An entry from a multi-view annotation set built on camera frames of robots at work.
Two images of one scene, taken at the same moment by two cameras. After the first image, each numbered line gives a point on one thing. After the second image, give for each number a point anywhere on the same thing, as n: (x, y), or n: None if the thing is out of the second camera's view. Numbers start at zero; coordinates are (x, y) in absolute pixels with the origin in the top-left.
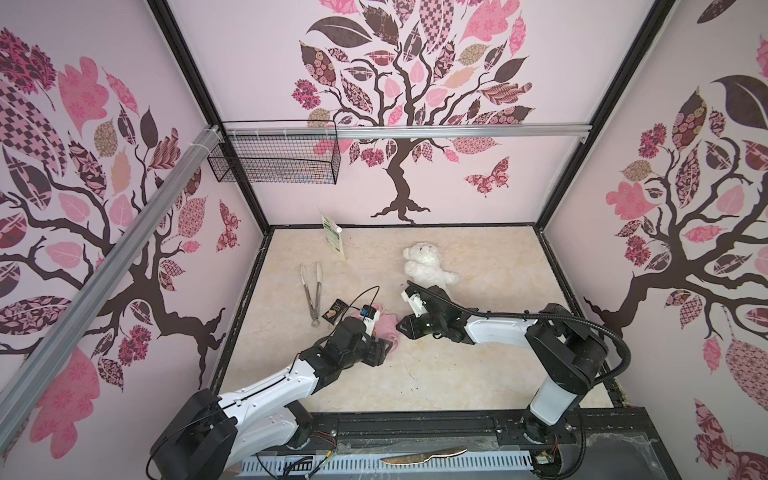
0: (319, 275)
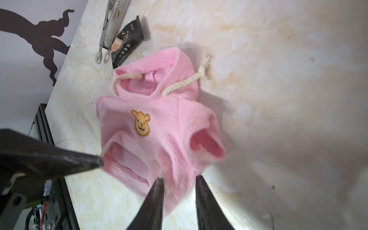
0: (116, 12)
